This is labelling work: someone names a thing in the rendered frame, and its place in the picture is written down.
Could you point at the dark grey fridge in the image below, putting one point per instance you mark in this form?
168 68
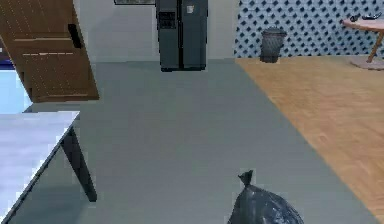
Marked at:
181 36

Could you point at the black mesh trash bin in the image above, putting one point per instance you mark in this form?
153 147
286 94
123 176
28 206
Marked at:
271 45

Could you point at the black garbage bag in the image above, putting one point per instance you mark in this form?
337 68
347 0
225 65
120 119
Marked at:
263 206

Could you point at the brown wooden door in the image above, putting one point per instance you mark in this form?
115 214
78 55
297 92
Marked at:
46 56

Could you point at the white table with black legs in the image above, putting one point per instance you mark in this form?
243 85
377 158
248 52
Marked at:
30 150

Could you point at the small dark object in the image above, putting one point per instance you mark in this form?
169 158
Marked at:
354 17

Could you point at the round wooden table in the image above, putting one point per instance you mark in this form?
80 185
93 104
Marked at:
370 33

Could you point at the black object on table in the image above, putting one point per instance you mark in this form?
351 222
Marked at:
371 15

